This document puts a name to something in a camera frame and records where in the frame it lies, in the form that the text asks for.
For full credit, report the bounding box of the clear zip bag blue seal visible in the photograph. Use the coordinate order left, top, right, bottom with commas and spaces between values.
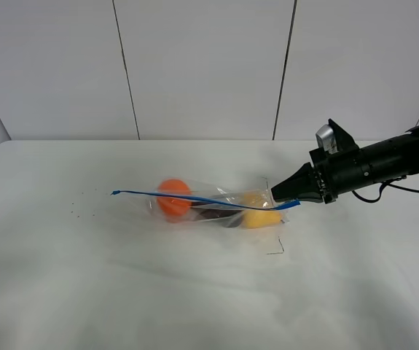
111, 179, 300, 226

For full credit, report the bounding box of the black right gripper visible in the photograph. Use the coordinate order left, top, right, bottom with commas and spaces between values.
271, 120, 369, 203

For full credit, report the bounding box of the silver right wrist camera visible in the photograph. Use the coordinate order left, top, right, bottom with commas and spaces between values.
316, 124, 337, 154

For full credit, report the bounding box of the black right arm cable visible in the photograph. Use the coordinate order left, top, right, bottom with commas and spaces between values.
351, 176, 419, 202

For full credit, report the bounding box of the orange toy fruit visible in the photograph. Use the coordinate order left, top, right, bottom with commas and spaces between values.
157, 179, 192, 222

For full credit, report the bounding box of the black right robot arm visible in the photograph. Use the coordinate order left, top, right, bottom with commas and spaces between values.
271, 120, 419, 203

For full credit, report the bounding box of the dark purple toy eggplant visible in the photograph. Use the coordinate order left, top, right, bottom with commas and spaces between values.
192, 206, 243, 228

